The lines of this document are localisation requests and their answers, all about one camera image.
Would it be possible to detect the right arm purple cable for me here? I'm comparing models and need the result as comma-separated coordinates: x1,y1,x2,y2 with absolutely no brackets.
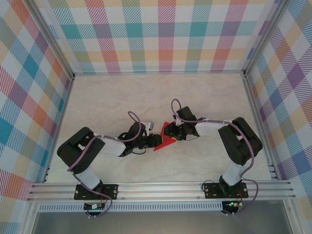
171,98,259,216

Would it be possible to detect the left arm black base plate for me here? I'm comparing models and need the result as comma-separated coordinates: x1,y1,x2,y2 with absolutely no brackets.
74,184,119,201

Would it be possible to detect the grey metal panel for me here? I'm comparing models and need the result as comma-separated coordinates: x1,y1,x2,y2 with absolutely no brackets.
31,211,293,234

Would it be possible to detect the red square paper sheet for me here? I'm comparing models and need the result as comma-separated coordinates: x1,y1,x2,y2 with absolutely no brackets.
153,120,178,152

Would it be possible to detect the perforated metal cable tray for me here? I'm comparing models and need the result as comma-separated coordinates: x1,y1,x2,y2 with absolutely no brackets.
36,201,224,212

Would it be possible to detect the aluminium frame post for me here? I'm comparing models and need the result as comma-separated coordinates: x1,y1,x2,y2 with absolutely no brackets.
242,0,286,78
25,0,76,81

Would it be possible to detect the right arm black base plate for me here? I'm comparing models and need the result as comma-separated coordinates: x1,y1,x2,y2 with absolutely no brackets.
203,182,249,199

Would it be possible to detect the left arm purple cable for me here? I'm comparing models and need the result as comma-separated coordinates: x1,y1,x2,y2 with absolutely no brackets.
66,111,147,218

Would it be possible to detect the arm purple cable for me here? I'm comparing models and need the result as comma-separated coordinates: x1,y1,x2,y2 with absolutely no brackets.
66,111,147,218
171,98,259,216

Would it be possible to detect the aluminium mounting rail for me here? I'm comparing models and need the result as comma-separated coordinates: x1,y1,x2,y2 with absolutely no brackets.
26,181,297,202

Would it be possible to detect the aluminium side frame rail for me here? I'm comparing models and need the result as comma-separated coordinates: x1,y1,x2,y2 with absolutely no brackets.
241,72,281,181
42,75,76,183

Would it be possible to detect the aluminium rear frame rail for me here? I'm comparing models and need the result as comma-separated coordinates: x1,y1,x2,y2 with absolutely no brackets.
73,70,246,77

